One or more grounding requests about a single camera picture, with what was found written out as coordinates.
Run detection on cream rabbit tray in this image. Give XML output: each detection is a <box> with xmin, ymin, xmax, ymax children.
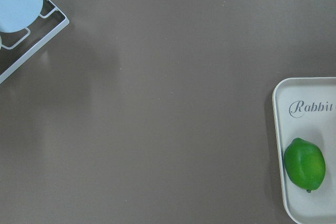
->
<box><xmin>272</xmin><ymin>77</ymin><xmax>335</xmax><ymax>223</ymax></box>

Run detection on green lime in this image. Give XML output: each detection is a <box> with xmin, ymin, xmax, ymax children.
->
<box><xmin>283</xmin><ymin>138</ymin><xmax>326</xmax><ymax>193</ymax></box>

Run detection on light blue cup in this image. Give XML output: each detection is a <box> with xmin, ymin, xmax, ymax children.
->
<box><xmin>1</xmin><ymin>0</ymin><xmax>43</xmax><ymax>33</ymax></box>

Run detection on white wire cup rack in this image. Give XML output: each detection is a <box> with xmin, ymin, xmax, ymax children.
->
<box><xmin>1</xmin><ymin>0</ymin><xmax>69</xmax><ymax>82</ymax></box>

